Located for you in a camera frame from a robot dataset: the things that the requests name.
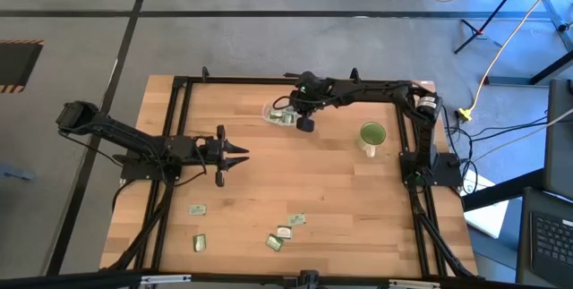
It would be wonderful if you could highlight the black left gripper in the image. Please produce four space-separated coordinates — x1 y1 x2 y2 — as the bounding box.
199 124 251 187

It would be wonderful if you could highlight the clear plastic bag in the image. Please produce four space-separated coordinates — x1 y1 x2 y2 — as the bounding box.
261 100 305 127

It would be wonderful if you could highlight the green ceramic mug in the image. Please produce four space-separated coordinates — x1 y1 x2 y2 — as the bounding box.
356 121 388 159

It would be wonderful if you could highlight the black tripod stand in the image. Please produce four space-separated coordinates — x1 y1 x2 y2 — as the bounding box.
453 0 535 55

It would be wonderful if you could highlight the white box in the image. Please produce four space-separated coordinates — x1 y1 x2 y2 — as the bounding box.
460 168 510 240

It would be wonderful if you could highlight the black desk edge bar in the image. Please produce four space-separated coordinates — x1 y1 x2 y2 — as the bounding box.
460 167 548 213

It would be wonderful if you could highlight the black floor mat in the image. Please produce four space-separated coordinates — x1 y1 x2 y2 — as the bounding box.
0 38 46 95

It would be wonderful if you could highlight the black floor bar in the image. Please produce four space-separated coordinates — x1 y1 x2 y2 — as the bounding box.
485 51 573 87

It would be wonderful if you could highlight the dark grey monitor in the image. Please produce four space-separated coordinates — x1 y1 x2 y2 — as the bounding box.
543 78 573 200

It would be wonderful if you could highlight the grey metal floor bar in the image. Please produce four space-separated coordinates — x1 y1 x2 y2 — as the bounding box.
529 0 573 53

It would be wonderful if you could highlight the laptop keyboard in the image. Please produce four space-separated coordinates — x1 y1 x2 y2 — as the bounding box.
515 185 573 289

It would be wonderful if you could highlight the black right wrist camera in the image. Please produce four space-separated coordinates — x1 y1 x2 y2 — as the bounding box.
295 116 316 134

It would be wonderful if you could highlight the black metal table frame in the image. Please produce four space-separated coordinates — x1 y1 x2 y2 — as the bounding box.
100 65 480 289

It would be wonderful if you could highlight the black cable bundle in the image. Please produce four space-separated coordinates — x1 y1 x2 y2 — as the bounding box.
440 105 550 194

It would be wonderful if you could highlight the white cable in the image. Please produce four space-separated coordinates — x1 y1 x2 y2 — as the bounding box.
469 107 573 165

